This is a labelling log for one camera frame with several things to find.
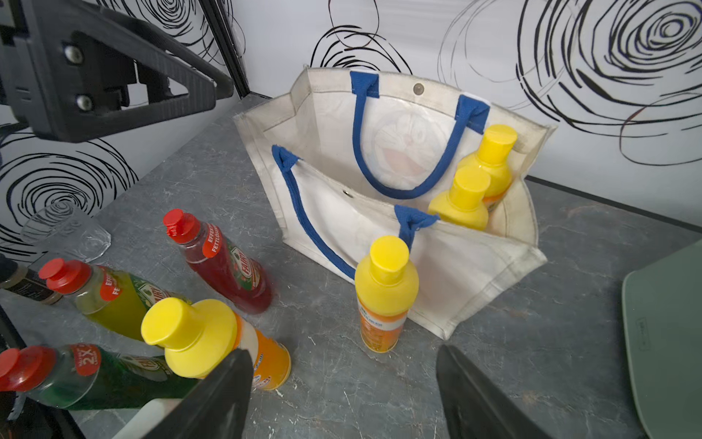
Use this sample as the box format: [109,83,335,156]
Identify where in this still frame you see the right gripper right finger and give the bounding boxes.
[436,345,548,438]

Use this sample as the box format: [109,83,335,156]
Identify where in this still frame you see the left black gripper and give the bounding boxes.
[1,0,235,143]

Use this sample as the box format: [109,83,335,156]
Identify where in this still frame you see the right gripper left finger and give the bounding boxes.
[146,349,253,439]

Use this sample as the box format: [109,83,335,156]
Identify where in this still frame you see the orange soap bottle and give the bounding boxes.
[458,124,517,211]
[428,166,491,230]
[141,297,292,391]
[355,236,420,353]

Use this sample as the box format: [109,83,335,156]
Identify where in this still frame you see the orange soap bottle front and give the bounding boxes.
[428,166,491,230]

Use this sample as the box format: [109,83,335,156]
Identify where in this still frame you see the white canvas bag blue handles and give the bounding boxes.
[234,69,552,339]

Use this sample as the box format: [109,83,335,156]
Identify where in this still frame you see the dark green soap bottle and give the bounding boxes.
[1,343,199,411]

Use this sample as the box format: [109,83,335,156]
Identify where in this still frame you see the yellow-green soap bottle red cap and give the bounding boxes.
[38,258,192,341]

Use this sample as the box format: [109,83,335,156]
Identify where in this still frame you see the clear drinking glass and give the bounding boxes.
[20,200,112,263]

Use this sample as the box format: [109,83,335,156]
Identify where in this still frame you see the mint green toaster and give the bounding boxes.
[622,241,701,438]

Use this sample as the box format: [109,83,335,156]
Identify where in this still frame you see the small dark jar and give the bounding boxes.
[0,254,62,305]

